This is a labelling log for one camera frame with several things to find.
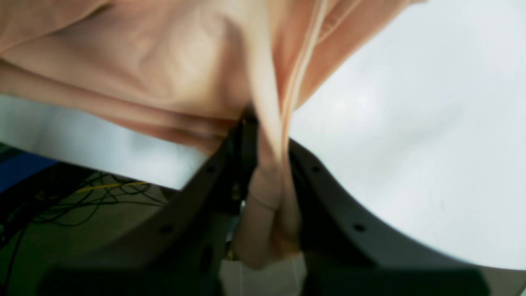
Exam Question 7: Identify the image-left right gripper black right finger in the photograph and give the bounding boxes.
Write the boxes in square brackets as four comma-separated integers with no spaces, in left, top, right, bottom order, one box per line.
[289,140,490,296]

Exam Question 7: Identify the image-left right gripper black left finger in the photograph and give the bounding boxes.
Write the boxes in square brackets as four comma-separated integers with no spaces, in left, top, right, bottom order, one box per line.
[39,111,258,296]

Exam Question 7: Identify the peach t-shirt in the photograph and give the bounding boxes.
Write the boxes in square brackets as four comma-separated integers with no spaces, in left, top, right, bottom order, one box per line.
[0,0,415,268]

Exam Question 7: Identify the yellow cable on floor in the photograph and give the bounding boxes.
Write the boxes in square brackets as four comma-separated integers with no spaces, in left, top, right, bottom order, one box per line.
[74,181,150,194]

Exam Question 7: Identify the black floor cables top left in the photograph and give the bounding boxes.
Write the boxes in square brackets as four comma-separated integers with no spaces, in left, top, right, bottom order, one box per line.
[0,164,177,288]

